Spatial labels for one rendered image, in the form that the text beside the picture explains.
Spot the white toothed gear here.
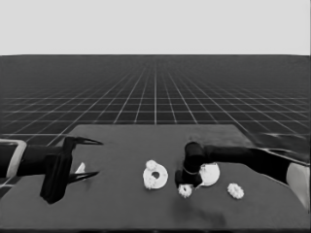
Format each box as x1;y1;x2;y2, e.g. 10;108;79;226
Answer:
178;183;193;199
145;159;158;172
226;183;245;200
143;176;157;190

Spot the large thick white disc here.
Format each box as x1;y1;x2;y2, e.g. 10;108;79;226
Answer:
197;162;221;187

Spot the white round pinned carrier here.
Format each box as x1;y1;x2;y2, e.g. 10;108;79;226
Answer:
142;159;169;191

